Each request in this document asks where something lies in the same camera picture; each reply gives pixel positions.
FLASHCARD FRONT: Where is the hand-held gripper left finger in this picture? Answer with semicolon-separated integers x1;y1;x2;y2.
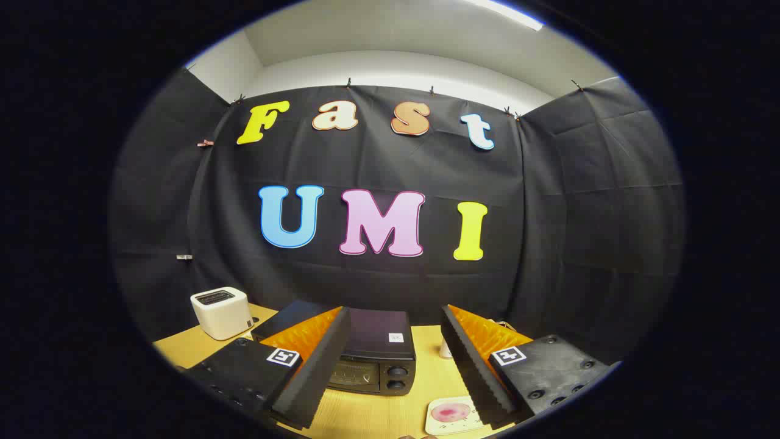
183;306;352;430

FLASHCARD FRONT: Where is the pink ham slice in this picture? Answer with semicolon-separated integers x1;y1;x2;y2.
431;402;471;423

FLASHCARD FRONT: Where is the black toaster oven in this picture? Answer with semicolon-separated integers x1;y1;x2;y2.
251;299;417;397

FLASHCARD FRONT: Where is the cream cherry print plate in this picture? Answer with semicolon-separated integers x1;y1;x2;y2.
425;396;488;437

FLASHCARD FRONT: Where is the white bread toaster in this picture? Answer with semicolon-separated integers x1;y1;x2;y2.
190;287;254;341

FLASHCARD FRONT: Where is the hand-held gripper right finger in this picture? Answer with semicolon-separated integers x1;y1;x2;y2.
440;304;616;427

